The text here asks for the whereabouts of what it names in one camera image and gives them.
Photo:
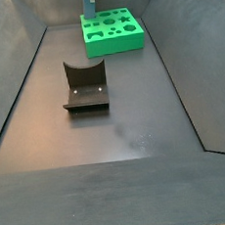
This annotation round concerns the blue rectangular block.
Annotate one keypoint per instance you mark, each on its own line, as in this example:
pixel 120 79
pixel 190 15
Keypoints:
pixel 89 9

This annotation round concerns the black curved holder stand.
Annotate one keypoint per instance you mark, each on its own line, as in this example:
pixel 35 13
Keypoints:
pixel 87 87

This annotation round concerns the green foam shape board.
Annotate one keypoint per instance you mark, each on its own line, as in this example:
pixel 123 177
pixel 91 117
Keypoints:
pixel 111 31

